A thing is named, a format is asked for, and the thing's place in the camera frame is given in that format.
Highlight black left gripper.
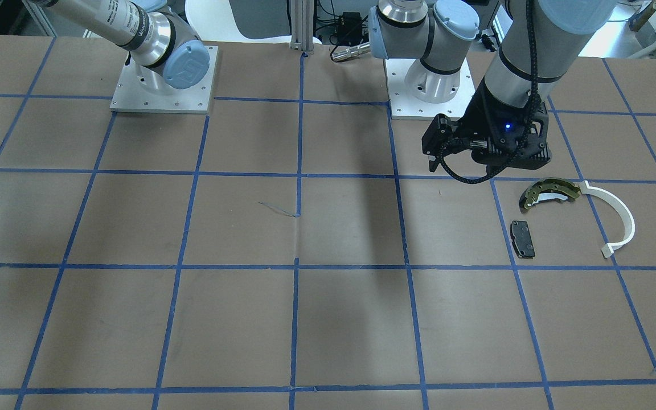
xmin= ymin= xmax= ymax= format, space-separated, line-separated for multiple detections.
xmin=429 ymin=80 xmax=552 ymax=173

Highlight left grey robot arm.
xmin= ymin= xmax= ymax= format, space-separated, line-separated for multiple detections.
xmin=368 ymin=1 xmax=615 ymax=184

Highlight dark grey brake pad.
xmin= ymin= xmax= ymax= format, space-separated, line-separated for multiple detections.
xmin=510 ymin=220 xmax=536 ymax=259

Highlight olive curved brake shoe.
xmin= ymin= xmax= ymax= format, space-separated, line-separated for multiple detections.
xmin=519 ymin=178 xmax=581 ymax=212

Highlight white chair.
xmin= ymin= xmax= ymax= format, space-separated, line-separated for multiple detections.
xmin=184 ymin=1 xmax=321 ymax=47

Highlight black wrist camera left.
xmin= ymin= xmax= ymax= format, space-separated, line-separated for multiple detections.
xmin=421 ymin=113 xmax=469 ymax=158

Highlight white curved plastic bracket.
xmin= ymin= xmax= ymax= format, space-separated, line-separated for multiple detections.
xmin=580 ymin=181 xmax=636 ymax=259

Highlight aluminium frame post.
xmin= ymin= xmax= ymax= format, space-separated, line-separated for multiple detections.
xmin=289 ymin=0 xmax=315 ymax=55

